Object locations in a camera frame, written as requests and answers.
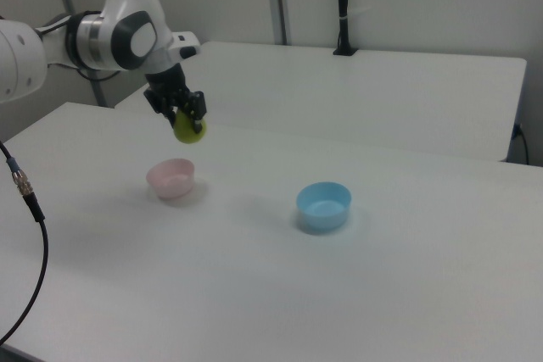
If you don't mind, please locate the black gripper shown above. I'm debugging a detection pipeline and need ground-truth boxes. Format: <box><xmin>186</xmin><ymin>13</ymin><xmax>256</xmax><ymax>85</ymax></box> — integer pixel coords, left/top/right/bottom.
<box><xmin>143</xmin><ymin>62</ymin><xmax>209</xmax><ymax>133</ymax></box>

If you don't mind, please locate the yellow-green ball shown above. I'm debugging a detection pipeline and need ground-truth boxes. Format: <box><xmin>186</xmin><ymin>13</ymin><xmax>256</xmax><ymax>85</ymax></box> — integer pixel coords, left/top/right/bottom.
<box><xmin>172</xmin><ymin>109</ymin><xmax>209</xmax><ymax>145</ymax></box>

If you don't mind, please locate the pink plastic bowl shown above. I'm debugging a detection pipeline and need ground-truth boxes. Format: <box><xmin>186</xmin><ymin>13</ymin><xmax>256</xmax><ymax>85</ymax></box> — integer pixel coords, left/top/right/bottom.
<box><xmin>145</xmin><ymin>158</ymin><xmax>197</xmax><ymax>200</ymax></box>

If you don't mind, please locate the blue plastic bowl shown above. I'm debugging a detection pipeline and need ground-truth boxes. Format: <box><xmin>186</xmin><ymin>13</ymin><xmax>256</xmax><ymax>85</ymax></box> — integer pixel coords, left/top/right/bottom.
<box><xmin>295</xmin><ymin>181</ymin><xmax>353</xmax><ymax>230</ymax></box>

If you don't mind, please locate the black cable with metal connector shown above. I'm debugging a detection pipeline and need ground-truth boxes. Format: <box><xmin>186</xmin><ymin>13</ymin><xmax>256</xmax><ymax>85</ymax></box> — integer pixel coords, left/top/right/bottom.
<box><xmin>0</xmin><ymin>139</ymin><xmax>49</xmax><ymax>335</ymax></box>

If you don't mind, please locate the black camera stand pole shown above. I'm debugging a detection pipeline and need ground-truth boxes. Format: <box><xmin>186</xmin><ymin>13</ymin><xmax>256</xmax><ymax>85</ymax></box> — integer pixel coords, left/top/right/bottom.
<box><xmin>332</xmin><ymin>0</ymin><xmax>358</xmax><ymax>57</ymax></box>

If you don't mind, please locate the black cable at table edge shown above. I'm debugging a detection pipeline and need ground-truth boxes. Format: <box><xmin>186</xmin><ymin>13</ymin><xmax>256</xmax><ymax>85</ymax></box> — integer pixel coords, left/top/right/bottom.
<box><xmin>513</xmin><ymin>123</ymin><xmax>531</xmax><ymax>165</ymax></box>

